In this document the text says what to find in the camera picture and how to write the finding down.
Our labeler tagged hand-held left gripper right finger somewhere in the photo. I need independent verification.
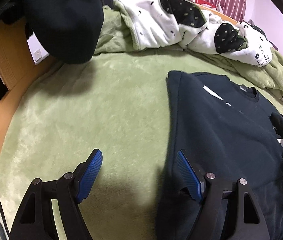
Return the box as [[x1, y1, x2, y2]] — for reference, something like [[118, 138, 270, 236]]
[[176, 149, 269, 240]]

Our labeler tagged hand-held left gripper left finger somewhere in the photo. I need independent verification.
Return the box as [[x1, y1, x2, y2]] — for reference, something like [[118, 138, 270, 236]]
[[10, 149, 103, 240]]

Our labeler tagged black sweater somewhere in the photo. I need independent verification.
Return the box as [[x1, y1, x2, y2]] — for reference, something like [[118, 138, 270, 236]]
[[154, 70, 283, 240]]

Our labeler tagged green fleece bed blanket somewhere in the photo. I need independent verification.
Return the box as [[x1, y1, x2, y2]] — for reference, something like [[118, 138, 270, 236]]
[[0, 52, 283, 240]]

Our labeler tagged black jacket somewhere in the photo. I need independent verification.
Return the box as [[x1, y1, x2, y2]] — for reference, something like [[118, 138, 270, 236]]
[[23, 0, 105, 65]]

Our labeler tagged white black printed green quilt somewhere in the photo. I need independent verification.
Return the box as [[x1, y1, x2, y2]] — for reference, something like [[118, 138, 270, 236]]
[[94, 0, 283, 117]]

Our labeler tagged white wall socket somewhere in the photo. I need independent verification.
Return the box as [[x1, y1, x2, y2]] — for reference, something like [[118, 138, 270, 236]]
[[33, 49, 48, 64]]

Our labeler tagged wooden bed frame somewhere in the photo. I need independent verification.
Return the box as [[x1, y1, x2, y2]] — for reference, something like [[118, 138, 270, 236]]
[[0, 4, 242, 143]]

